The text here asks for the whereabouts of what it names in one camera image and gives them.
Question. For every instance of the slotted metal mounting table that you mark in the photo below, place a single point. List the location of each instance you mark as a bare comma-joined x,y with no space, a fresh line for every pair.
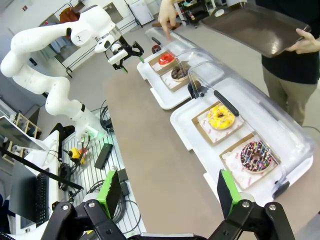
87,175

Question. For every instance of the white printed paper liner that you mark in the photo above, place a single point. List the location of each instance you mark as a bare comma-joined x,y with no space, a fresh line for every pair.
220,136
156,67
168,81
235,172

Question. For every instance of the black keyboard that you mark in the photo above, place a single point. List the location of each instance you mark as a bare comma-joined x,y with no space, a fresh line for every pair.
42,200

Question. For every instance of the person in black shirt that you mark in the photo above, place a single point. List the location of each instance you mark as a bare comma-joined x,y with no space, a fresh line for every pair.
287,70

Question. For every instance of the dark brown serving tray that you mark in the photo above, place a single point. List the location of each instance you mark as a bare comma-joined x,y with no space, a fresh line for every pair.
250,27

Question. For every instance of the dark computer monitor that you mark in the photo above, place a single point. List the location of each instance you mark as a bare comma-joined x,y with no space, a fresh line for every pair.
22,190

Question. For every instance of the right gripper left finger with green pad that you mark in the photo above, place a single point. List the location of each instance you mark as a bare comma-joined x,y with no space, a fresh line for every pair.
110,195

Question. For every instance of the chocolate crumble donut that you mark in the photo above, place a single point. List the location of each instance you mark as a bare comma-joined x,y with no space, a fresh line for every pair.
175,75

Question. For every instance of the person's right hand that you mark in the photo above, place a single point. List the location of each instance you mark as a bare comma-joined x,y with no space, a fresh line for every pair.
170,12

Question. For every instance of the white display case base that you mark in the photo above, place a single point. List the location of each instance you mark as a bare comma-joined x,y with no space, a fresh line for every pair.
155,85
190,130

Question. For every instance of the wooden shelf unit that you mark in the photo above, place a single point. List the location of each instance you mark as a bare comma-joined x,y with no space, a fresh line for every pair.
30,125

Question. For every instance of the chocolate donut with coloured sprinkles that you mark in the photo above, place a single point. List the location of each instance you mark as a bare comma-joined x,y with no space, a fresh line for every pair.
246,162

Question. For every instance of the clear display case lid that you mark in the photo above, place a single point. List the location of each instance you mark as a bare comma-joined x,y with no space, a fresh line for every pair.
190,47
262,100

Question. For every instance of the grey tilted screen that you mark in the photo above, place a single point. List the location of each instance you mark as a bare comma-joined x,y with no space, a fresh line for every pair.
15,135

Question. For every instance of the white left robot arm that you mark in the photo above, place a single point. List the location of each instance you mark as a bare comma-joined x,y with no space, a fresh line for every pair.
27,37

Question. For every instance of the yellow emergency stop button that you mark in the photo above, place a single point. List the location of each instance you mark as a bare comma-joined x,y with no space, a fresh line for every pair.
75,153

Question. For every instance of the black rectangular box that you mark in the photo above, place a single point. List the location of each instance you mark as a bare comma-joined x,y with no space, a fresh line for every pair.
103,156

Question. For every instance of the chocolate sprinkled donut right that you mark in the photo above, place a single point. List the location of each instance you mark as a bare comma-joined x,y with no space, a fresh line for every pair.
235,146

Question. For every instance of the yellow glazed donut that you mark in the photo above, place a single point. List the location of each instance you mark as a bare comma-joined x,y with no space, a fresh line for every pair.
217,123

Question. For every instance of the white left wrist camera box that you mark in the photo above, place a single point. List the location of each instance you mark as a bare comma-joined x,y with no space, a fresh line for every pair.
117,57

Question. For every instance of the red glazed donut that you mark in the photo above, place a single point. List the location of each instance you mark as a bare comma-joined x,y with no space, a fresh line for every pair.
161,61
150,62

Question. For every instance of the white cabinet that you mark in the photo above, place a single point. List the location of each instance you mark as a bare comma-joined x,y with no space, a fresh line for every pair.
141,11

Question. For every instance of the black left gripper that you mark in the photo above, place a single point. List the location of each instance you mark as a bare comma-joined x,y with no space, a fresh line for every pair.
127,51

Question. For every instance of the black power adapter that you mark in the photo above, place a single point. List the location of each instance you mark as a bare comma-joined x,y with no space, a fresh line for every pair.
123,185

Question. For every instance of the person's left hand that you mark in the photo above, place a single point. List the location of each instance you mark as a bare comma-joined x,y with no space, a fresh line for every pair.
308,45

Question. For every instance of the long black rod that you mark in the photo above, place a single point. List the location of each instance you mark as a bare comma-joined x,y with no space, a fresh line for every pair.
37,168

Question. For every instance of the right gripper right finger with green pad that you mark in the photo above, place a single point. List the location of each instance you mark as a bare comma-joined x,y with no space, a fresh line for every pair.
225,190

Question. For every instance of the brown cardboard donut tray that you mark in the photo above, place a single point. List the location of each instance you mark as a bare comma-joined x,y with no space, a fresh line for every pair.
203,133

